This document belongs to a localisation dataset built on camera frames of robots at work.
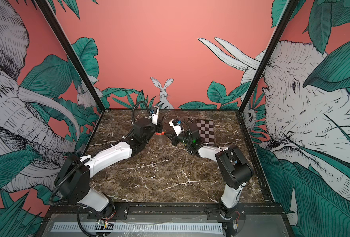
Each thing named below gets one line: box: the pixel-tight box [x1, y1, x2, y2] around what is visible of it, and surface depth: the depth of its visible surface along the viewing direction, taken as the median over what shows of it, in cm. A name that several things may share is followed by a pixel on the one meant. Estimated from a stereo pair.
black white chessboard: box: [196, 119, 215, 145], surface depth 109 cm
